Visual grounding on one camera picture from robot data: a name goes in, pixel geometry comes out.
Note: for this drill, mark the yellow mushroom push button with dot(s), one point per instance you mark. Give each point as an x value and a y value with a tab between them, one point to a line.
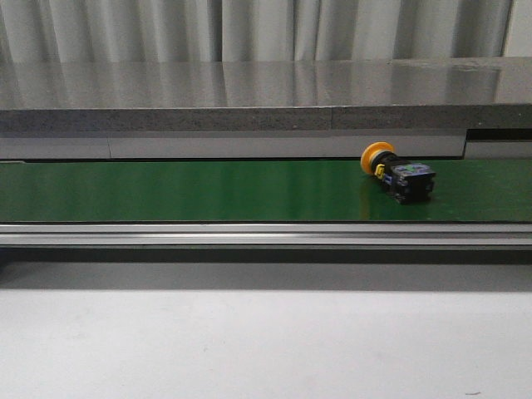
405	181

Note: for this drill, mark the green conveyor belt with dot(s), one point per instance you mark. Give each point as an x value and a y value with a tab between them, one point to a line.
256	191

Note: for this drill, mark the grey stone slab table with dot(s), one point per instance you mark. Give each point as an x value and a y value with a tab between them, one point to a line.
456	93

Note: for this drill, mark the white pleated curtain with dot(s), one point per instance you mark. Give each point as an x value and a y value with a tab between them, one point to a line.
233	31

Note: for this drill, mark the grey rear conveyor rail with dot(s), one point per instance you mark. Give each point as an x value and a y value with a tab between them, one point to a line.
416	143

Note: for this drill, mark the aluminium front conveyor rail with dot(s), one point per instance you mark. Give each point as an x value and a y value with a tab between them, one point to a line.
276	235

